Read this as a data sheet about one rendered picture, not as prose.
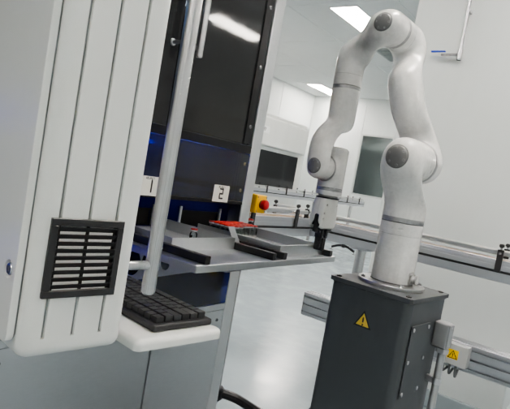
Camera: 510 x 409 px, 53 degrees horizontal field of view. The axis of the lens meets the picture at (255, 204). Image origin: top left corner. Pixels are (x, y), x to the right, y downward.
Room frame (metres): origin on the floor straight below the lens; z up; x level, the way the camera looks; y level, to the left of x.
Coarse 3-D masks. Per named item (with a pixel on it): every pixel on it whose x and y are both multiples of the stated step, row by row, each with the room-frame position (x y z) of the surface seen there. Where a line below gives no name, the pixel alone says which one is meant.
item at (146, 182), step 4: (144, 176) 1.53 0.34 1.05; (148, 176) 1.54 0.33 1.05; (152, 176) 1.55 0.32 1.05; (144, 180) 1.53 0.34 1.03; (148, 180) 1.54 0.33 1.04; (156, 180) 1.57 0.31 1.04; (144, 184) 1.53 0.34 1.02; (148, 184) 1.54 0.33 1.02; (156, 184) 1.57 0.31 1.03; (144, 188) 1.53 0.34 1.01; (148, 188) 1.55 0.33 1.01; (152, 188) 1.56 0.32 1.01; (156, 188) 1.57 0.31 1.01; (140, 192) 1.52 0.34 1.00; (144, 192) 1.54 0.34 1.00; (148, 192) 1.55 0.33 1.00; (152, 192) 1.56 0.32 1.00; (156, 192) 1.57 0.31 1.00
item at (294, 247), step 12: (204, 228) 1.68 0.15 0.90; (216, 228) 1.65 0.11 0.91; (252, 240) 1.56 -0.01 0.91; (264, 240) 1.81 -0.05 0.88; (276, 240) 1.82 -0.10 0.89; (288, 240) 1.79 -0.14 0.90; (300, 240) 1.76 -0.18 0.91; (288, 252) 1.54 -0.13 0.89; (300, 252) 1.60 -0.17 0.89; (312, 252) 1.66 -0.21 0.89
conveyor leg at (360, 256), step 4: (356, 248) 2.48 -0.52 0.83; (360, 248) 2.47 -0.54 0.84; (356, 252) 2.50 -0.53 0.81; (360, 252) 2.49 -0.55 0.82; (364, 252) 2.49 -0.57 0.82; (356, 256) 2.50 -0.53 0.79; (360, 256) 2.48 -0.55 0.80; (364, 256) 2.49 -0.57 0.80; (356, 260) 2.49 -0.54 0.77; (360, 260) 2.48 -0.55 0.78; (364, 260) 2.50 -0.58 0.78; (356, 264) 2.49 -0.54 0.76; (360, 264) 2.48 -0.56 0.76; (352, 268) 2.51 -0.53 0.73; (356, 268) 2.49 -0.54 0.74; (360, 268) 2.48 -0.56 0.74; (352, 272) 2.50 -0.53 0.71; (356, 272) 2.49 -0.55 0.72; (360, 272) 2.49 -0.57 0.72
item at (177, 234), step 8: (168, 224) 1.66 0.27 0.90; (176, 224) 1.64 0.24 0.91; (184, 224) 1.62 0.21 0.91; (136, 232) 1.37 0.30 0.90; (144, 232) 1.35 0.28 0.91; (168, 232) 1.60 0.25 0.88; (176, 232) 1.63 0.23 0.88; (184, 232) 1.62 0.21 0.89; (200, 232) 1.58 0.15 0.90; (208, 232) 1.56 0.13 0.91; (168, 240) 1.30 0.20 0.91; (176, 240) 1.30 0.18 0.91; (184, 240) 1.33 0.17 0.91; (192, 240) 1.35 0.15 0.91; (200, 240) 1.38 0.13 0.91; (208, 240) 1.40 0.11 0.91; (216, 240) 1.43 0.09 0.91; (224, 240) 1.46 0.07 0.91; (232, 240) 1.49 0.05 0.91; (192, 248) 1.36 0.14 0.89; (200, 248) 1.38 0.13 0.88; (208, 248) 1.41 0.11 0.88; (216, 248) 1.44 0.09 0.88; (224, 248) 1.47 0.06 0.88; (232, 248) 1.50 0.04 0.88
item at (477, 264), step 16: (336, 224) 2.53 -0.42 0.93; (368, 224) 2.46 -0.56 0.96; (336, 240) 2.52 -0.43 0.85; (352, 240) 2.47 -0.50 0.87; (368, 240) 2.43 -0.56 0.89; (432, 240) 2.28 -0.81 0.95; (448, 240) 2.24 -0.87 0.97; (432, 256) 2.25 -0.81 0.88; (448, 256) 2.21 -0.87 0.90; (464, 256) 2.17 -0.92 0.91; (480, 256) 2.13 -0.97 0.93; (496, 256) 2.09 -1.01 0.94; (464, 272) 2.16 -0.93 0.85; (480, 272) 2.13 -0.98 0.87; (496, 272) 2.09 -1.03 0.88
